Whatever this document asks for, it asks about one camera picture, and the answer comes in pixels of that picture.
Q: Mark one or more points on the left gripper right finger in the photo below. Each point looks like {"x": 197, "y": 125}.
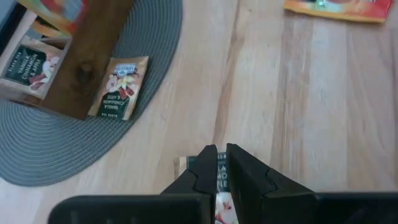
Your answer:
{"x": 255, "y": 193}

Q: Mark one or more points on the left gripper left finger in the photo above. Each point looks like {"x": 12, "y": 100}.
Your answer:
{"x": 199, "y": 180}

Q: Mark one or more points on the beige vanilla cinnamon tea bag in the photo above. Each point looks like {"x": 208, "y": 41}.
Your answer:
{"x": 119, "y": 93}
{"x": 222, "y": 180}
{"x": 28, "y": 67}

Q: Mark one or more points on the yellow fruit tea bag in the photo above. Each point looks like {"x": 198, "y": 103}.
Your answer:
{"x": 43, "y": 30}
{"x": 342, "y": 11}
{"x": 62, "y": 12}

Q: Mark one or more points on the grey round woven placemat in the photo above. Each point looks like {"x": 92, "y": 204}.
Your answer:
{"x": 46, "y": 149}

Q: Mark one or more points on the wooden compartment tray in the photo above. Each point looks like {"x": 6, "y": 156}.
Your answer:
{"x": 87, "y": 71}

